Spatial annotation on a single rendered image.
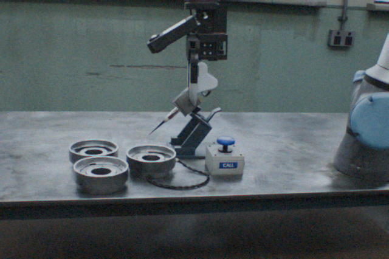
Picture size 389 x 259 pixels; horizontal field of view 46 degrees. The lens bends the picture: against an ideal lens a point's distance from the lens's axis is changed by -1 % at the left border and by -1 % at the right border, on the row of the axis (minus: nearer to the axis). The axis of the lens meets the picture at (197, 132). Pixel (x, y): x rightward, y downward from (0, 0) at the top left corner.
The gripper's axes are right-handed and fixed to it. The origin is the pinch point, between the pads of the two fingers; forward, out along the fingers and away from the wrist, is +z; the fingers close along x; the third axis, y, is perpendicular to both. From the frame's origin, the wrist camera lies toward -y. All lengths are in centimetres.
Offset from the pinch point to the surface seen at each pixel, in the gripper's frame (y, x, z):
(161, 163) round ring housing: -6.6, -9.1, 11.8
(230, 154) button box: 8.0, -5.8, 11.2
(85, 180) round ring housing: -21.0, -16.7, 12.0
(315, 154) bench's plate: 31.9, 7.6, 16.0
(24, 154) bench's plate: -37.4, 3.9, 13.4
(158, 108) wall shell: -4, 159, 37
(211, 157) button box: 3.9, -5.6, 11.8
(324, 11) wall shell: 91, 165, -18
